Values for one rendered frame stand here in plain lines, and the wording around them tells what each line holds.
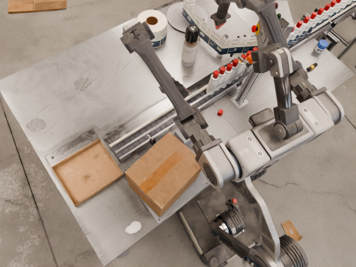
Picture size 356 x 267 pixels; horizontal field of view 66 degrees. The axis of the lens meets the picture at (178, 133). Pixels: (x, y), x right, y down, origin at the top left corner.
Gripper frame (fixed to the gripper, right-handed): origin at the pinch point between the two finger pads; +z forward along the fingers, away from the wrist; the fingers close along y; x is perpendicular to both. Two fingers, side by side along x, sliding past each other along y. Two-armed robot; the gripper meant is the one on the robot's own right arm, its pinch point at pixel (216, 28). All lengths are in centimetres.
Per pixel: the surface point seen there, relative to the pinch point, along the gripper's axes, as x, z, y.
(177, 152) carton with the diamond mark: 46, 7, 63
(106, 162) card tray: 21, 36, 91
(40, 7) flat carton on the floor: -208, 124, 50
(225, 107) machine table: 33.0, 35.5, 9.4
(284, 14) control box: 28.4, -29.0, -8.5
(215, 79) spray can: 20.8, 14.2, 14.8
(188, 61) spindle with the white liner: -4.8, 26.4, 12.8
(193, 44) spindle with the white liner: -5.6, 12.2, 11.0
